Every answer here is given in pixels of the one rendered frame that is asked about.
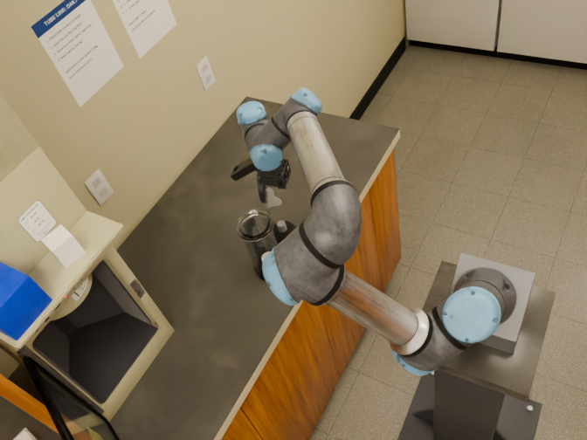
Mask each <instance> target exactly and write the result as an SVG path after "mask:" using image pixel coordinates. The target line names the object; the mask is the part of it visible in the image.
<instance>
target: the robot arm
mask: <svg viewBox="0 0 587 440"><path fill-rule="evenodd" d="M321 110H322V104H321V102H320V100H319V99H318V98H317V97H316V96H315V95H314V94H313V93H312V92H311V91H309V90H308V89H306V88H304V87H302V88H300V89H298V90H297V91H296V92H295V93H294V94H293V95H292V96H290V97H289V100H288V101H287V102H286V103H285V104H284V105H283V106H282V107H281V108H280V109H279V110H278V111H277V113H276V114H275V115H274V116H273V117H272V118H271V119H270V120H268V119H267V117H266V111H265V108H264V107H263V105H262V104H261V103H259V102H258V101H248V102H246V103H244V104H242V105H241V106H240V107H239V108H238V110H237V112H236V115H237V118H238V124H239V125H240V128H241V131H242V134H243V136H244V139H245V143H246V146H247V148H248V151H249V155H250V157H249V158H248V159H246V160H244V161H242V162H241V163H239V164H237V165H236V166H234V168H233V171H232V172H231V178H232V179H233V180H234V181H237V180H239V179H241V178H243V177H244V176H246V175H249V174H251V172H253V171H255V170H256V172H257V175H256V177H257V183H258V192H259V198H260V201H261V202H262V205H263V207H264V208H265V210H266V212H267V213H269V214H270V215H271V207H275V206H280V205H281V204H282V201H281V199H279V198H278V197H276V196H275V195H274V193H273V189H272V188H267V187H266V186H265V185H268V186H274V187H278V189H285V188H286V185H287V180H288V179H289V178H290V174H291V168H290V165H289V161H288V159H283V156H282V153H283V149H284V148H285V147H286V146H287V145H288V144H289V143H290V142H292V143H293V147H294V150H295V152H296V154H297V157H298V159H299V162H300V165H301V168H302V170H303V173H304V175H305V177H306V180H307V184H308V187H309V188H310V191H311V193H312V195H311V197H310V205H311V207H312V211H311V213H310V215H309V216H308V217H307V218H306V219H305V220H304V221H303V222H302V223H301V224H300V225H299V226H298V227H297V228H296V229H295V230H293V231H292V232H291V233H290V234H289V235H288V236H287V237H286V238H285V239H284V240H282V241H281V242H280V243H279V244H278V245H277V246H274V247H273V249H272V251H271V252H270V253H269V254H268V255H267V256H266V257H265V259H264V260H263V264H262V272H263V275H264V278H265V281H266V283H267V285H268V286H269V288H270V290H271V291H272V292H273V294H274V295H275V296H276V297H277V298H278V299H279V300H280V301H281V302H283V303H284V304H286V305H289V306H294V305H296V304H299V303H300V301H301V300H304V301H306V302H307V303H309V304H310V305H312V306H322V305H324V304H325V305H327V306H329V307H331V308H333V309H335V310H336V311H337V312H339V313H341V314H343V315H345V316H346V317H348V318H350V319H352V320H353V321H355V322H357V323H358V324H360V325H362V326H363V327H366V328H368V329H369V330H370V331H372V332H374V333H376V334H378V335H380V336H381V337H383V338H385V339H386V340H388V341H389V342H390V349H391V352H392V353H393V355H394V357H395V359H396V360H397V362H398V363H399V364H402V366H403V368H404V369H405V370H407V371H408V372H410V373H412V374H414V375H420V376H422V375H428V374H429V373H430V372H433V371H435V370H437V369H438V368H439V367H440V366H441V365H443V364H444V363H446V362H447V361H449V360H450V359H451V358H453V357H454V356H456V355H457V354H459V353H461V352H462V351H464V350H465V349H466V348H468V347H470V346H471V345H472V344H473V343H475V342H480V341H483V340H485V339H487V338H488V337H490V336H491V335H492V334H493V333H494V332H495V330H496V329H497V327H498V325H500V324H502V323H503V322H505V321H506V320H507V319H508V318H509V317H510V316H511V314H512V313H513V311H514V308H515V305H516V292H515V289H514V286H513V284H512V283H511V281H510V280H509V279H508V277H506V276H505V275H504V274H503V273H501V272H499V271H497V270H495V269H492V268H487V267H479V268H474V269H472V270H470V271H468V272H466V273H465V274H463V275H462V276H461V277H460V278H459V280H458V281H457V283H456V285H455V286H454V290H453V294H452V295H451V296H450V297H448V298H447V299H445V300H444V301H442V302H441V303H440V304H438V305H437V306H435V307H434V308H433V309H431V311H430V312H428V313H425V312H424V311H422V310H421V309H418V308H409V309H407V308H406V307H404V306H402V305H400V304H399V303H397V302H396V301H395V300H394V299H391V298H390V297H388V296H387V295H385V294H384V293H382V292H380V291H378V290H377V289H376V288H375V287H373V286H371V285H369V284H368V283H366V282H365V281H363V280H361V279H360V278H358V277H357V276H356V275H354V274H352V273H351V272H349V271H347V270H346V269H345V263H346V262H347V261H348V260H349V259H350V258H351V257H352V255H353V254H354V252H355V250H356V247H357V245H358V243H359V240H360V236H361V232H362V223H363V220H362V208H361V203H360V199H359V196H358V195H357V193H356V189H355V187H354V186H353V184H352V183H351V182H349V181H346V180H345V178H344V176H343V174H342V172H341V170H340V167H339V165H338V163H337V161H336V159H335V156H334V154H333V152H332V150H331V148H330V146H329V144H328V141H327V139H326V137H325V135H324V133H323V131H322V129H321V126H320V124H319V122H318V120H317V118H316V115H318V114H319V112H320V111H321Z"/></svg>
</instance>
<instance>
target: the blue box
mask: <svg viewBox="0 0 587 440"><path fill-rule="evenodd" d="M51 302H52V298H51V297H50V296H49V295H48V294H47V293H46V292H45V291H44V290H43V289H42V288H41V287H40V286H39V285H38V284H37V283H36V282H35V281H34V280H33V279H32V278H31V277H30V276H28V275H26V274H24V273H22V272H20V271H18V270H16V269H14V268H12V267H10V266H8V265H6V264H4V263H2V262H0V332H1V333H3V334H5V335H7V336H8V337H10V338H12V339H13V340H19V338H20V337H21V336H22V335H23V334H24V333H25V331H26V330H27V329H28V328H29V327H30V326H31V324H32V323H33V322H34V321H35V320H36V319H37V317H38V316H39V315H40V314H41V313H42V312H43V311H44V310H45V309H46V308H47V307H48V305H49V304H50V303H51Z"/></svg>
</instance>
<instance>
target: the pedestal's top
mask: <svg viewBox="0 0 587 440"><path fill-rule="evenodd" d="M456 269H457V265H455V264H451V263H448V262H445V261H441V264H440V266H439V269H438V272H437V274H436V277H435V279H434V281H433V283H432V287H431V290H430V291H429V294H428V296H427V298H426V301H425V304H424V306H423V309H422V311H424V312H425V313H428V312H430V311H431V309H433V308H434V307H435V306H437V305H438V304H440V303H441V302H442V301H444V300H445V299H447V298H448V297H449V296H450V292H451V289H452V283H453V280H454V276H455V272H456ZM555 296H556V293H555V292H552V291H549V290H545V289H542V288H539V287H535V286H532V290H531V293H530V297H529V301H528V307H527V311H526V314H525V317H524V320H523V323H522V326H521V331H520V334H519V338H518V341H517V343H516V347H515V350H514V354H511V353H508V352H505V351H502V350H500V349H497V348H494V347H490V346H487V345H484V344H481V343H479V342H475V343H473V344H472V345H471V346H470V347H468V348H466V349H465V350H464V351H462V352H461V353H459V354H457V355H456V356H454V357H453V358H451V359H450V360H449V361H447V362H446V363H444V364H443V365H441V366H440V367H439V368H438V370H440V371H443V372H445V373H448V374H450V375H454V376H457V377H459V378H462V379H464V380H467V381H470V382H473V383H476V384H479V385H481V386H483V387H486V388H490V389H492V390H495V391H498V392H501V393H502V394H505V395H510V396H512V397H514V398H517V399H520V400H522V401H524V402H527V401H528V397H529V394H530V390H531V387H532V383H533V380H534V377H535V371H536V367H537V363H538V361H539V357H540V353H541V350H542V344H543V341H544V337H545V334H546V330H547V326H548V323H549V317H550V314H551V310H552V306H553V303H554V300H555Z"/></svg>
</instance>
